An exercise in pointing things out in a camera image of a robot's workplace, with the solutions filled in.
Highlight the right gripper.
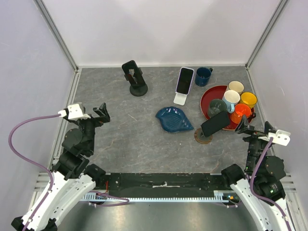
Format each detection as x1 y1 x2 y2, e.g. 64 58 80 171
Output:
233 114 275 172

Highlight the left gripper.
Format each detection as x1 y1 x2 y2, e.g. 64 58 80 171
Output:
75 102 110 153

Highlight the black phone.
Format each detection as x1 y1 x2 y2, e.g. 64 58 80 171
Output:
201 111 231 137
121 60 143 85

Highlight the purple case phone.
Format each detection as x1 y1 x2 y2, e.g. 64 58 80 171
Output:
176 67 194 95

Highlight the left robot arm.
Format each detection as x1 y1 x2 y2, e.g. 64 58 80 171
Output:
11 103 110 231

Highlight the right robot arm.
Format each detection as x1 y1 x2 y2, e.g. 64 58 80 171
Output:
220 116 295 231

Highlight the white phone stand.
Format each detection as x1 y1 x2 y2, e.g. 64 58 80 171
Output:
173 92 187 105

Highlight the orange mug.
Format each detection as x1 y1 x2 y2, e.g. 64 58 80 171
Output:
230 103 256 124

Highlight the yellow mug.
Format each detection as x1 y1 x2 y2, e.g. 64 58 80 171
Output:
240 92 257 109

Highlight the light blue mug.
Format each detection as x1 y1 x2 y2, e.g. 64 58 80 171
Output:
222 90 240 114

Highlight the dark green glass mug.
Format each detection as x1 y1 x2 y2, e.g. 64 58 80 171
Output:
207 99 227 118

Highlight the cream mug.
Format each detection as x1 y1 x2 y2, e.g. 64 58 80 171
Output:
227 81 244 95

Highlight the red round tray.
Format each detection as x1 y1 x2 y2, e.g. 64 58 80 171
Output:
200 85 256 131

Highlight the blue leaf dish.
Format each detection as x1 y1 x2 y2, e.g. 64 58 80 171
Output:
155 106 194 133

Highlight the dark blue mug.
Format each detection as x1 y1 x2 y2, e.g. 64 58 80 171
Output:
195 67 213 87

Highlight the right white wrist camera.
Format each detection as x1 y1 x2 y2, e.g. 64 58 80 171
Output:
258 129 291 146

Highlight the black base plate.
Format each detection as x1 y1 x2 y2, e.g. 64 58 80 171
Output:
95 173 231 198

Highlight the slotted cable duct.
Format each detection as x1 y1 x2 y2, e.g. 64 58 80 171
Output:
80 191 240 203

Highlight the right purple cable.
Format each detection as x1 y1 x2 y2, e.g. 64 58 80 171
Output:
249 137 288 231

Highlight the purple cable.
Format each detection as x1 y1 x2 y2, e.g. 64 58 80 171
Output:
249 137 288 231
8 115 64 231

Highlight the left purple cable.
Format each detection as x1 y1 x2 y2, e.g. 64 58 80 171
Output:
8 115 64 231

